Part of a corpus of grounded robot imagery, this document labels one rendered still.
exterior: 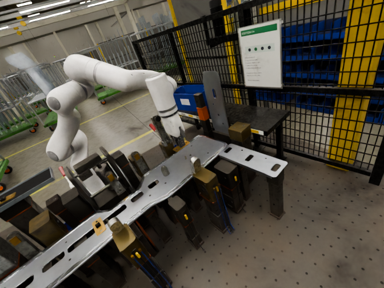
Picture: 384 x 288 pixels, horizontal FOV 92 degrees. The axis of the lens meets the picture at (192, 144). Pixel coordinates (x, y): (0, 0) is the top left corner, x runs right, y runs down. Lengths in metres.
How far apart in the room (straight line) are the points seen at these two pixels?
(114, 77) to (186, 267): 0.84
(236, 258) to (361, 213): 0.56
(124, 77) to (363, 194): 1.15
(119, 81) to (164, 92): 0.18
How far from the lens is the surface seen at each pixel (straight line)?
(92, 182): 1.40
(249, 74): 1.15
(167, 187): 0.83
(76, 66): 0.90
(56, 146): 1.24
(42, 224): 0.96
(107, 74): 0.83
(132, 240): 0.68
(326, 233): 1.01
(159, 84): 0.74
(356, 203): 1.13
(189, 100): 1.32
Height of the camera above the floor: 1.55
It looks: 32 degrees down
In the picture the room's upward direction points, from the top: 19 degrees counter-clockwise
